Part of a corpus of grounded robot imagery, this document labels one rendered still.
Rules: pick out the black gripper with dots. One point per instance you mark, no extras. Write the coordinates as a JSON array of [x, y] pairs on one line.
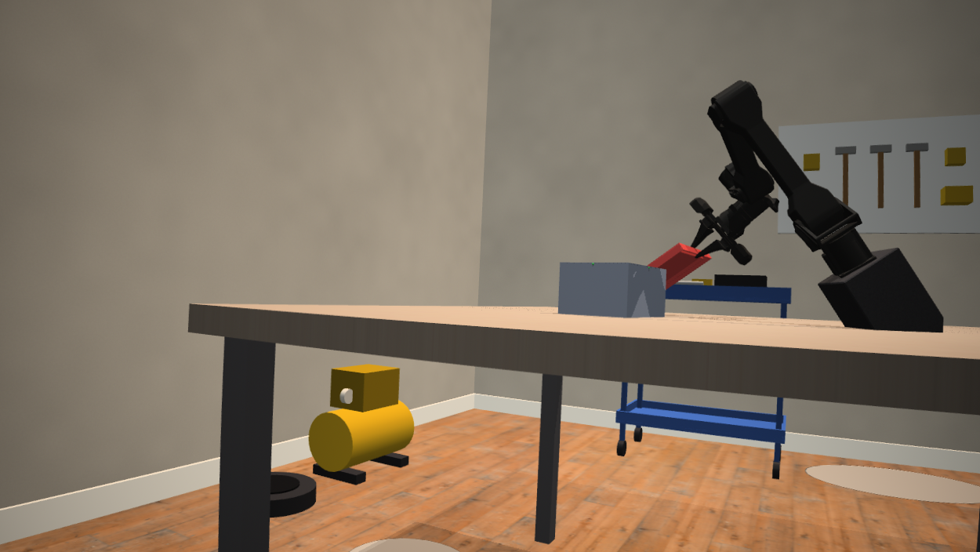
[[732, 221]]

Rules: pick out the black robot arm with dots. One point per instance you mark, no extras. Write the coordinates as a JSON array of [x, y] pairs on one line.
[[813, 209]]

